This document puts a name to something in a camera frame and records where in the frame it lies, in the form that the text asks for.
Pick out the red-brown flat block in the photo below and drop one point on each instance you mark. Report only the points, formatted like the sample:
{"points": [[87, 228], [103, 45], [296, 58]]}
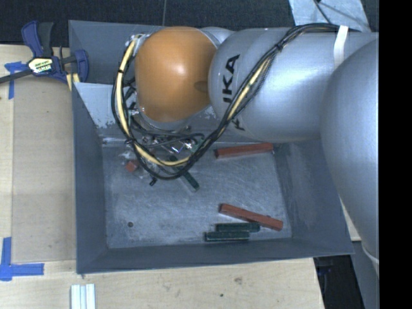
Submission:
{"points": [[244, 150], [131, 166], [251, 217]]}

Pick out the grey metal bin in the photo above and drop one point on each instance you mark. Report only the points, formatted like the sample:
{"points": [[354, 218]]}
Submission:
{"points": [[180, 211]]}

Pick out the dark green flat block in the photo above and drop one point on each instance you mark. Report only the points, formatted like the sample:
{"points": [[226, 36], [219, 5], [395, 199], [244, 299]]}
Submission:
{"points": [[227, 236], [238, 227]]}

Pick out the pale wood flat board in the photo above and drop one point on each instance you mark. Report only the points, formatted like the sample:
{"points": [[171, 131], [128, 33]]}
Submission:
{"points": [[42, 172]]}

